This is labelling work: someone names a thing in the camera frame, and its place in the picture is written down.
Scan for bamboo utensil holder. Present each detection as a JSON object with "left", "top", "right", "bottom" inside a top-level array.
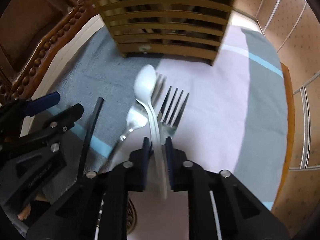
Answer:
[{"left": 92, "top": 0, "right": 234, "bottom": 62}]

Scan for kitchen base cabinets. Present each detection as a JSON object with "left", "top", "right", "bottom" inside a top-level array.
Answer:
[{"left": 234, "top": 0, "right": 319, "bottom": 235}]

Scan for person's left hand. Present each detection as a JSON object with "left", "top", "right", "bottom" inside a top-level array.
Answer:
[{"left": 17, "top": 204, "right": 31, "bottom": 221}]

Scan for black chopstick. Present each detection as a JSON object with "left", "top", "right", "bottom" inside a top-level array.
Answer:
[{"left": 77, "top": 97, "right": 104, "bottom": 180}]

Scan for carved brown wooden chair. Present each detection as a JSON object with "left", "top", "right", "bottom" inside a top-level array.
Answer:
[{"left": 1, "top": 0, "right": 97, "bottom": 104}]

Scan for steel fork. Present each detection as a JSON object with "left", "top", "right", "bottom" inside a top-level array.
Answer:
[{"left": 157, "top": 86, "right": 189, "bottom": 145}]

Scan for small steel spoon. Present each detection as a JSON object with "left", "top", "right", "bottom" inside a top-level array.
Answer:
[{"left": 98, "top": 101, "right": 148, "bottom": 174}]

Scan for grey striped seat cushion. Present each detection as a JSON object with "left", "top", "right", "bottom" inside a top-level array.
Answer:
[{"left": 33, "top": 27, "right": 287, "bottom": 204}]

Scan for white plastic spoon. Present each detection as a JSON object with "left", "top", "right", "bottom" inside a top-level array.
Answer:
[{"left": 133, "top": 64, "right": 168, "bottom": 200}]

